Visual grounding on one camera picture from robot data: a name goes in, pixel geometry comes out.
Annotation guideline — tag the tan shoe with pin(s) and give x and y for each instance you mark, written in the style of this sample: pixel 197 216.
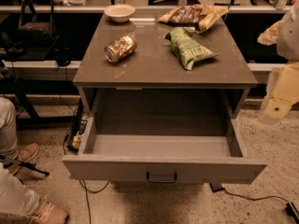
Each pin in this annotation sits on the tan shoe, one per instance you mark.
pixel 48 213
pixel 24 153

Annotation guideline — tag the person's leg light trousers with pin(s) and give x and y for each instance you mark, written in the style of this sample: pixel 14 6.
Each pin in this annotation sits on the person's leg light trousers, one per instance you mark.
pixel 16 198

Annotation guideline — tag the tan shoe far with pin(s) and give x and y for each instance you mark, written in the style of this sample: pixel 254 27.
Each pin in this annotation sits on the tan shoe far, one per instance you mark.
pixel 24 153

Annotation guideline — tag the tan shoe near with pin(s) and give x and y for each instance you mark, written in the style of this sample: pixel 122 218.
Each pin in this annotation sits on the tan shoe near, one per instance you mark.
pixel 48 213

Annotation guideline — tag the black bag on shelf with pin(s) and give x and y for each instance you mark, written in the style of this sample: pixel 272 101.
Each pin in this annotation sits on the black bag on shelf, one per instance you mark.
pixel 31 30

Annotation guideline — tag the yellow-white gripper body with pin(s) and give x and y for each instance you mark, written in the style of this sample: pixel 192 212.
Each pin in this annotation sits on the yellow-white gripper body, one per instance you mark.
pixel 289 41

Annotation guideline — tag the brown chip bag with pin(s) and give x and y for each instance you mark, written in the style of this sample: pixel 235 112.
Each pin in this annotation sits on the brown chip bag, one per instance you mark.
pixel 200 17

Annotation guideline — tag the gold soda can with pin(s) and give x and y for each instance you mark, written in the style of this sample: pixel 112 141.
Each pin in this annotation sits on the gold soda can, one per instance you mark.
pixel 120 48

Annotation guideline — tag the black stick on floor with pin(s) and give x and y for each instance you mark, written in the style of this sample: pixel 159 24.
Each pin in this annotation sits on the black stick on floor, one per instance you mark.
pixel 27 165

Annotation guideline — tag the grey drawer cabinet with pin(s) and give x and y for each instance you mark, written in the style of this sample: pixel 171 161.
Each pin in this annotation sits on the grey drawer cabinet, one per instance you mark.
pixel 153 65

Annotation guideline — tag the power strip beside cabinet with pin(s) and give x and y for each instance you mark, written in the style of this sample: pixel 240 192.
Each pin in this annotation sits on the power strip beside cabinet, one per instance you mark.
pixel 75 142

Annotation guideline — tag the green chip bag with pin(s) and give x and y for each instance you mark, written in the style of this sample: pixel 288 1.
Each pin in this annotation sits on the green chip bag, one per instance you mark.
pixel 186 49

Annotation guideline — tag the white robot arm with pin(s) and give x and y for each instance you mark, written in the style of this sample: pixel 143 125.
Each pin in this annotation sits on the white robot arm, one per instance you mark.
pixel 285 34

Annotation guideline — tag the grey top drawer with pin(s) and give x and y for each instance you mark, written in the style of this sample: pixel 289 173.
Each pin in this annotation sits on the grey top drawer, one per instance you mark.
pixel 162 136

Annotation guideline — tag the white ceramic bowl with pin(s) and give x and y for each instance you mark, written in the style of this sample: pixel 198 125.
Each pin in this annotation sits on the white ceramic bowl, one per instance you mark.
pixel 120 12

